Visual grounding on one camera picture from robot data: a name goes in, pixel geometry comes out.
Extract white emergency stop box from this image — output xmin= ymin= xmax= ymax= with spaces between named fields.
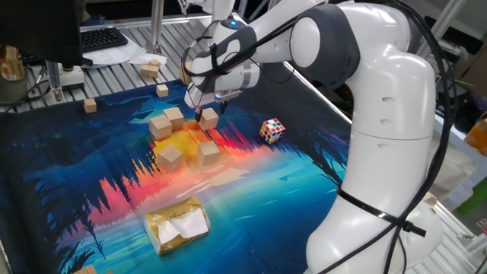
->
xmin=60 ymin=63 xmax=86 ymax=92

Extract gold tissue pack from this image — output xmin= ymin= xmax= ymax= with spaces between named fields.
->
xmin=143 ymin=196 xmax=212 ymax=256

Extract aluminium diagonal strut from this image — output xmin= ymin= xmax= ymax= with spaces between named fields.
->
xmin=416 ymin=0 xmax=469 ymax=59

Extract grey round container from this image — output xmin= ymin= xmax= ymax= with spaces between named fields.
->
xmin=0 ymin=74 xmax=30 ymax=106

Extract black monitor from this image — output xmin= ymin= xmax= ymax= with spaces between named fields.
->
xmin=0 ymin=0 xmax=94 ymax=68

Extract aluminium upright bracket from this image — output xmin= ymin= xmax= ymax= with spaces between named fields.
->
xmin=44 ymin=60 xmax=65 ymax=104

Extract aluminium upright post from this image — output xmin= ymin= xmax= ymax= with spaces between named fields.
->
xmin=146 ymin=0 xmax=165 ymax=55

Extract Rubik's cube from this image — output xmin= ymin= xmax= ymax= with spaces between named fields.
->
xmin=259 ymin=117 xmax=286 ymax=145

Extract white paper sheets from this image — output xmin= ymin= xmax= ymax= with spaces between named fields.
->
xmin=81 ymin=34 xmax=148 ymax=70

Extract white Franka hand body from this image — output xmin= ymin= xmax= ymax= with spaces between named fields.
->
xmin=184 ymin=81 xmax=244 ymax=110

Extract white robot arm with gripper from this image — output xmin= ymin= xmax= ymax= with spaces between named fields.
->
xmin=177 ymin=0 xmax=237 ymax=24

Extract black keyboard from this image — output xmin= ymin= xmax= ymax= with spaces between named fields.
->
xmin=79 ymin=26 xmax=129 ymax=54

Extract colourful sunset printed mat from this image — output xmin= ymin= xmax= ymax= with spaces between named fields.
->
xmin=0 ymin=60 xmax=355 ymax=274

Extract orange box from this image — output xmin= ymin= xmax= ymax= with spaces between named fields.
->
xmin=463 ymin=112 xmax=487 ymax=157

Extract white crumpled paper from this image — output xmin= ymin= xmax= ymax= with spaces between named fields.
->
xmin=128 ymin=52 xmax=168 ymax=66

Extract green bin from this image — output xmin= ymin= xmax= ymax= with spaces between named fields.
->
xmin=457 ymin=177 xmax=487 ymax=216

